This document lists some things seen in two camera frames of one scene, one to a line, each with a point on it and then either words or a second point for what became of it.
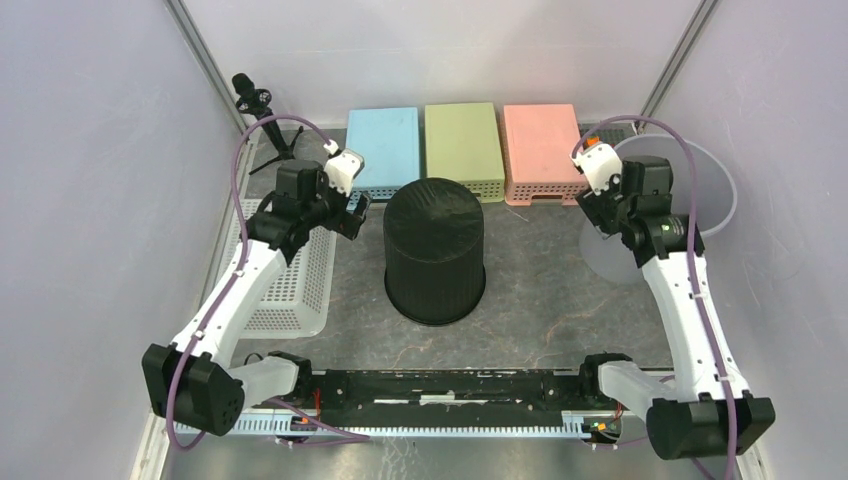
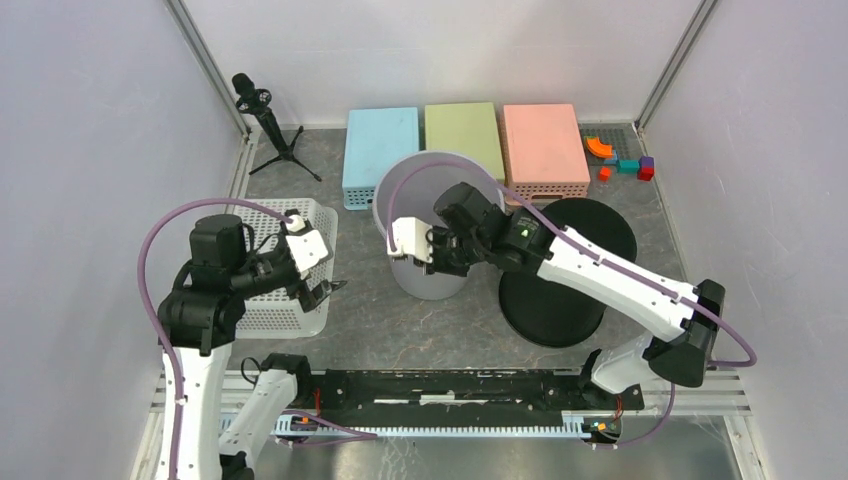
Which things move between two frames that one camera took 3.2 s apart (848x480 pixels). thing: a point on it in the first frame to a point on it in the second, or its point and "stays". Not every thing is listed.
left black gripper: x=345 y=223 to x=310 y=296
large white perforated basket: x=302 y=303 stays
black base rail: x=448 y=397 stays
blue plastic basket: x=387 y=141 stays
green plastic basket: x=463 y=144 stays
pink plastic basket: x=538 y=142 stays
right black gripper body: x=606 y=210 to x=452 y=256
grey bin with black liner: x=715 y=191 to x=410 y=188
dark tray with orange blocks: x=610 y=134 stays
